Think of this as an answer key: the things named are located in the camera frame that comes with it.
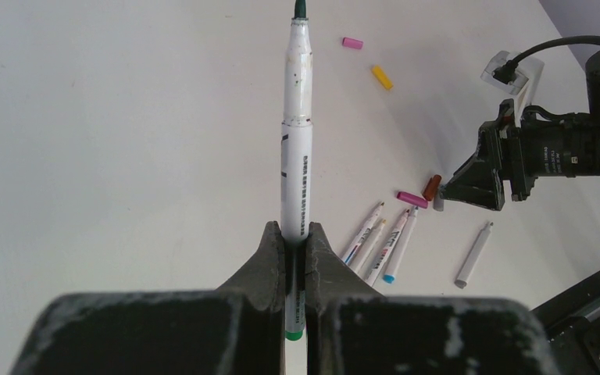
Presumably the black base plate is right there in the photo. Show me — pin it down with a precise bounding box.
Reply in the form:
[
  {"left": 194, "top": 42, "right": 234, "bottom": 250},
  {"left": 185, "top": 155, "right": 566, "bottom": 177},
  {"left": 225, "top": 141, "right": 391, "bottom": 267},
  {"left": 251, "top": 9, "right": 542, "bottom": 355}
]
[{"left": 533, "top": 270, "right": 600, "bottom": 374}]

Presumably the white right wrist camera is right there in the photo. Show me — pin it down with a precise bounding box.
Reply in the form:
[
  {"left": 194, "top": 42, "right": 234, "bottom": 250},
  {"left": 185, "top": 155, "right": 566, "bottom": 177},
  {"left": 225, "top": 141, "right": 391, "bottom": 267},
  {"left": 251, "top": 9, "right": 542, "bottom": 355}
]
[{"left": 480, "top": 51, "right": 545, "bottom": 127}]

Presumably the black right camera cable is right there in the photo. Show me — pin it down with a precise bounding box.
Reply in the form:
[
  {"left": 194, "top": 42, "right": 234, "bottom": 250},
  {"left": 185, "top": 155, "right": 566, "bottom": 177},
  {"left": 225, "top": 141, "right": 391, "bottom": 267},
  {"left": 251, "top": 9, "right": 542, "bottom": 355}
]
[{"left": 492, "top": 34, "right": 600, "bottom": 85}]

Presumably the yellow white pen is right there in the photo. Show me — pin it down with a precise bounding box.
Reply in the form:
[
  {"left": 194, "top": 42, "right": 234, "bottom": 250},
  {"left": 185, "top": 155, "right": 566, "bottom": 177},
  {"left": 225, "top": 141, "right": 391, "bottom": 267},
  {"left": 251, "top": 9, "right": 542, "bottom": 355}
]
[{"left": 350, "top": 219, "right": 387, "bottom": 273}]

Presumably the yellow pen cap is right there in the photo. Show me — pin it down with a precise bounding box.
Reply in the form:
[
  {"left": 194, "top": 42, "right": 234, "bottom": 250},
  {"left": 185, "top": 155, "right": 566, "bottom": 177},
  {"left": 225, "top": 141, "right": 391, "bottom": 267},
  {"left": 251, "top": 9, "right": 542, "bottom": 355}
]
[{"left": 370, "top": 66, "right": 394, "bottom": 91}]

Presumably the light pink pen cap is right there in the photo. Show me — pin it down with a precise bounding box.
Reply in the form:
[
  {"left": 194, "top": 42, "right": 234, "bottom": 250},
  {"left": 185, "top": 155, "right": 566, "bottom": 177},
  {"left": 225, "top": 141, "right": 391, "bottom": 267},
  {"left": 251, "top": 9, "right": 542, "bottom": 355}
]
[{"left": 341, "top": 37, "right": 363, "bottom": 50}]

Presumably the blue tipped white pen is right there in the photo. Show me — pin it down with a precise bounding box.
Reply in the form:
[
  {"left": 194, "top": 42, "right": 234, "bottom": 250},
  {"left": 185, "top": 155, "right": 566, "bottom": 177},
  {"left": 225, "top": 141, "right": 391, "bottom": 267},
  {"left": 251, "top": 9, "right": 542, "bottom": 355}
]
[{"left": 382, "top": 206, "right": 420, "bottom": 284}]

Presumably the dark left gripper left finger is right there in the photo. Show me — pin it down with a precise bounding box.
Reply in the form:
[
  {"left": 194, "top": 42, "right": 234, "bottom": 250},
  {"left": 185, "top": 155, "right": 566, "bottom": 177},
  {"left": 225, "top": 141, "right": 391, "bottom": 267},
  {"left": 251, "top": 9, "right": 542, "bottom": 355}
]
[{"left": 11, "top": 221, "right": 285, "bottom": 374}]

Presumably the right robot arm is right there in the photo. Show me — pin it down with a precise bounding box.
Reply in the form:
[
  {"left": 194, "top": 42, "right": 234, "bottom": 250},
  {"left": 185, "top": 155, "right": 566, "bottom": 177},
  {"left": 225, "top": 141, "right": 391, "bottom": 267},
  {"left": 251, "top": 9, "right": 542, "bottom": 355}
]
[{"left": 439, "top": 51, "right": 600, "bottom": 211}]

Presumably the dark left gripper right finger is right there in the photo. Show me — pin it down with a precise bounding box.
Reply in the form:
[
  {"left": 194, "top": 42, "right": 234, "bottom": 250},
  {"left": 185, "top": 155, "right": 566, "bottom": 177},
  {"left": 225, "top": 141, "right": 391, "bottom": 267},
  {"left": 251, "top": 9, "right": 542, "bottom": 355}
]
[{"left": 305, "top": 223, "right": 559, "bottom": 374}]

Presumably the brown pen cap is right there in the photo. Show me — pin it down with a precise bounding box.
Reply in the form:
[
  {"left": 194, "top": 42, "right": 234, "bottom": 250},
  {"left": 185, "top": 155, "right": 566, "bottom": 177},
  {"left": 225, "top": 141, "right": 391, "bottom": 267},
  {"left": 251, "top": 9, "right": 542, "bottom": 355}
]
[{"left": 422, "top": 174, "right": 442, "bottom": 202}]

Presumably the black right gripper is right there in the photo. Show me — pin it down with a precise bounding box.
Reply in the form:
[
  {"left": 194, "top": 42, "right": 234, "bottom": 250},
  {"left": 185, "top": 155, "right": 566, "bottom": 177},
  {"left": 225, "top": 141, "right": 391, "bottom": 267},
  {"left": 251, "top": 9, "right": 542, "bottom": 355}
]
[{"left": 438, "top": 99, "right": 536, "bottom": 211}]

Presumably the grey pen cap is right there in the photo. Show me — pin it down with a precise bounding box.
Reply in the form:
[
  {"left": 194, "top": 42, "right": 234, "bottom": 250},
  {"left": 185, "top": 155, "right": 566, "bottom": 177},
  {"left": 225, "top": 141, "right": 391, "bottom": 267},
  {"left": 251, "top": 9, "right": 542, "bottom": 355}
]
[{"left": 433, "top": 187, "right": 445, "bottom": 212}]

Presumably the green white pen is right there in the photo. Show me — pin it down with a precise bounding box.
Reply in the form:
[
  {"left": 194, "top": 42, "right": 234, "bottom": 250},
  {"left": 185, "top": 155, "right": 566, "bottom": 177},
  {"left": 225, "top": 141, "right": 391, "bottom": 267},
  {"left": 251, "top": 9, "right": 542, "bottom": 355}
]
[{"left": 280, "top": 1, "right": 313, "bottom": 341}]

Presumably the brown white pen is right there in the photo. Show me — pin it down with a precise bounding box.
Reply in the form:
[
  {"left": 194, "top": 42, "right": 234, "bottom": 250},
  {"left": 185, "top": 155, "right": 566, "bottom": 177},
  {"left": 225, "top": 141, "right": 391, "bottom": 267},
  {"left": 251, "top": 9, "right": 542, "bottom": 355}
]
[{"left": 341, "top": 202, "right": 385, "bottom": 265}]

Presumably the grey tipped white pen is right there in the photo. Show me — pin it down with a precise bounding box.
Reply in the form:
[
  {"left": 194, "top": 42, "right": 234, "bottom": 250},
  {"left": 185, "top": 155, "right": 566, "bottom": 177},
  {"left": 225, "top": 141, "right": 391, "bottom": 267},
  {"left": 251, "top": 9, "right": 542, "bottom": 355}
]
[{"left": 454, "top": 222, "right": 494, "bottom": 289}]

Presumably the red tipped white pen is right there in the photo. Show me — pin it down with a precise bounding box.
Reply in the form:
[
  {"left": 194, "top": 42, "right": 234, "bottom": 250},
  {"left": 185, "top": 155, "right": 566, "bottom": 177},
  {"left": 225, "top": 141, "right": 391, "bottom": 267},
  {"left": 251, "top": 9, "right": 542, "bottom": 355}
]
[{"left": 365, "top": 209, "right": 411, "bottom": 287}]

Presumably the magenta pen cap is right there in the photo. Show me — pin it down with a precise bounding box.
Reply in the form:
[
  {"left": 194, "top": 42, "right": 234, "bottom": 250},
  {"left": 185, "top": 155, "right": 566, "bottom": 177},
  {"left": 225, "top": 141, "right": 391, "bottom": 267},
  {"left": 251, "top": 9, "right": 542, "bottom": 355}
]
[{"left": 396, "top": 191, "right": 429, "bottom": 209}]

